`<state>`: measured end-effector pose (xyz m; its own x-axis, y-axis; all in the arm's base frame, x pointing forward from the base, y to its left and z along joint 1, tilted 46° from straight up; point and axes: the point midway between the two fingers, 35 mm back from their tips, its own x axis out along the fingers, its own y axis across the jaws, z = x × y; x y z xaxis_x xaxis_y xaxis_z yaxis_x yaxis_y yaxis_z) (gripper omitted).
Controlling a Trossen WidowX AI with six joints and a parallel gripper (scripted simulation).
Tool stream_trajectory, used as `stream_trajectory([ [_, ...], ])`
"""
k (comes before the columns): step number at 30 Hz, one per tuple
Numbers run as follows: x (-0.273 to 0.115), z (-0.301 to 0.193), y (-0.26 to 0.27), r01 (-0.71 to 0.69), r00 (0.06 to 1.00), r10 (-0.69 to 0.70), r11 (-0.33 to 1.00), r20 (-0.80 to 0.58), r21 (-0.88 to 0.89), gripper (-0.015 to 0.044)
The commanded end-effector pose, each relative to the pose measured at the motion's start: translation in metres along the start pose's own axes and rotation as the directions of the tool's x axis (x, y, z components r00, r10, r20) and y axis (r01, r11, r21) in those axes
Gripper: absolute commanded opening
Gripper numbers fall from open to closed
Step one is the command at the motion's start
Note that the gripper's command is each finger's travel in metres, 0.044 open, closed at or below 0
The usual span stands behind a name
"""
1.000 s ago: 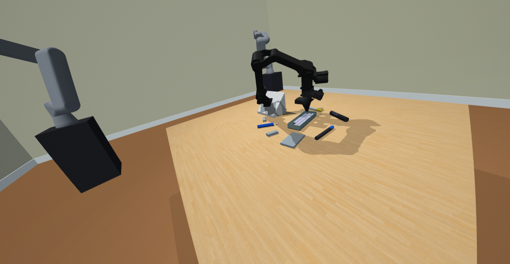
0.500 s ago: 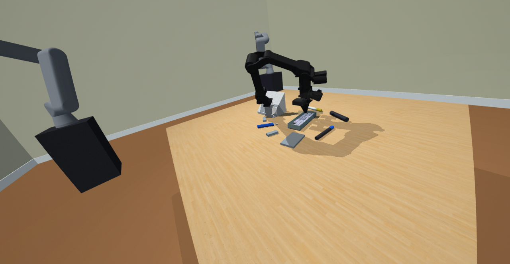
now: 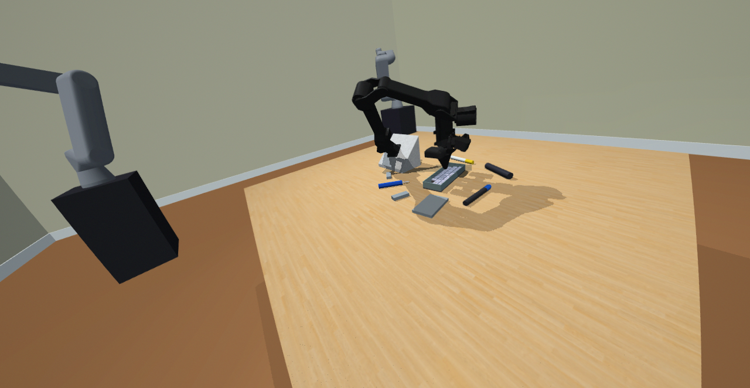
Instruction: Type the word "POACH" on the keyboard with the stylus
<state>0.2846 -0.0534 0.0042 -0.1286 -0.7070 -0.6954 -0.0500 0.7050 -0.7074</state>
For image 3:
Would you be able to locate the white cylinder with yellow end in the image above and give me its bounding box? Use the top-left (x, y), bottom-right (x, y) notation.
top-left (450, 155), bottom-right (474, 164)

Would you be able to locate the keyboard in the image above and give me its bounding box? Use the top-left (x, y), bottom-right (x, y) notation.
top-left (422, 162), bottom-right (466, 192)

